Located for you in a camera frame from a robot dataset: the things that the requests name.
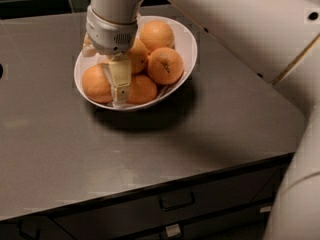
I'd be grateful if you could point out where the large orange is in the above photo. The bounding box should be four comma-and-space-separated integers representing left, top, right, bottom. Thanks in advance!
126, 38, 148, 75

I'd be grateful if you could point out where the orange front left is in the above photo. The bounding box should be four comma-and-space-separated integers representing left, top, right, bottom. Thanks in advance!
82, 63, 113, 103

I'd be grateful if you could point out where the white oval bowl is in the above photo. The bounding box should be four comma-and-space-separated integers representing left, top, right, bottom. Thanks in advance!
74, 16, 198, 111

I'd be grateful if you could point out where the orange back right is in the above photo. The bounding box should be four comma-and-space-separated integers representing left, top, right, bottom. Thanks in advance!
139, 20, 175, 54

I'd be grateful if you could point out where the orange front centre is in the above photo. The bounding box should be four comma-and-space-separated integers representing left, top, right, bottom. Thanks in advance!
127, 75, 157, 105

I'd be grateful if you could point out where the upper drawer handle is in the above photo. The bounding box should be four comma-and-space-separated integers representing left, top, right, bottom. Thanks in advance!
158, 191, 195, 211

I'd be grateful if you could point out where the left drawer handle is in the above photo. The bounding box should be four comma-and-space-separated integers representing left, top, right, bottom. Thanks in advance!
16, 220, 41, 240

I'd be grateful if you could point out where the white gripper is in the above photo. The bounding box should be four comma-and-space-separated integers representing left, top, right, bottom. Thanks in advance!
82, 7, 138, 104

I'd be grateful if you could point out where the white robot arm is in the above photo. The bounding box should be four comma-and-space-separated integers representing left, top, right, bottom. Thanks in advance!
86, 0, 320, 240

